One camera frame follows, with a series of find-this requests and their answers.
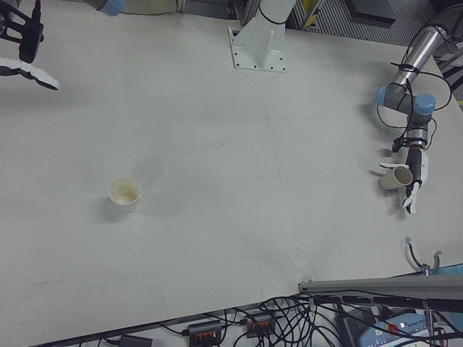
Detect robot hand grey white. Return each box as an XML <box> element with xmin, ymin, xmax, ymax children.
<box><xmin>0</xmin><ymin>56</ymin><xmax>60</xmax><ymax>92</ymax></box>
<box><xmin>378</xmin><ymin>148</ymin><xmax>430</xmax><ymax>216</ymax></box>

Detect plain white paper cup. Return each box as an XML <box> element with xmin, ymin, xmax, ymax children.
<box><xmin>378</xmin><ymin>165</ymin><xmax>414</xmax><ymax>192</ymax></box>

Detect light blue board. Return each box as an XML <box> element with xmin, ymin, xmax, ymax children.
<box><xmin>432</xmin><ymin>263</ymin><xmax>463</xmax><ymax>278</ymax></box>

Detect aluminium profile beam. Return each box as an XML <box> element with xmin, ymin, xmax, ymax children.
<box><xmin>298</xmin><ymin>276</ymin><xmax>463</xmax><ymax>314</ymax></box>

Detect beige board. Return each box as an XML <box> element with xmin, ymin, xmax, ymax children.
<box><xmin>122</xmin><ymin>0</ymin><xmax>179</xmax><ymax>17</ymax></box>

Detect paper cup stained inside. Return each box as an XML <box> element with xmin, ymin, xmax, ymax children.
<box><xmin>107</xmin><ymin>176</ymin><xmax>143</xmax><ymax>214</ymax></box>

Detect teach pendant with red button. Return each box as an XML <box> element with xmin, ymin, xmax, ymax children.
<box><xmin>357</xmin><ymin>312</ymin><xmax>463</xmax><ymax>347</ymax></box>

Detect grey electronics box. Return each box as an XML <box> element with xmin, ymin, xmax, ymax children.
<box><xmin>334</xmin><ymin>309</ymin><xmax>381</xmax><ymax>343</ymax></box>

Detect black power strip red switches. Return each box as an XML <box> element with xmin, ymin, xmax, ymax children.
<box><xmin>187</xmin><ymin>319</ymin><xmax>224</xmax><ymax>343</ymax></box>
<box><xmin>245</xmin><ymin>312</ymin><xmax>278</xmax><ymax>339</ymax></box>

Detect black power adapter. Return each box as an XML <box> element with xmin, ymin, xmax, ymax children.
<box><xmin>119</xmin><ymin>335</ymin><xmax>153</xmax><ymax>347</ymax></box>

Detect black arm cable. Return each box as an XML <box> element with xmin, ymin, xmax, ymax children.
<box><xmin>375</xmin><ymin>21</ymin><xmax>454</xmax><ymax>153</ymax></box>

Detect yellow black hazard post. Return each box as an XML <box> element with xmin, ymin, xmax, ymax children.
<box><xmin>302</xmin><ymin>0</ymin><xmax>321</xmax><ymax>29</ymax></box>

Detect black cable bundle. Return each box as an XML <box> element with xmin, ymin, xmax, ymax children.
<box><xmin>220</xmin><ymin>294</ymin><xmax>348</xmax><ymax>347</ymax></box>

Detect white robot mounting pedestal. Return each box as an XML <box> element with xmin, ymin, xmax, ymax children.
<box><xmin>227</xmin><ymin>0</ymin><xmax>296</xmax><ymax>74</ymax></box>

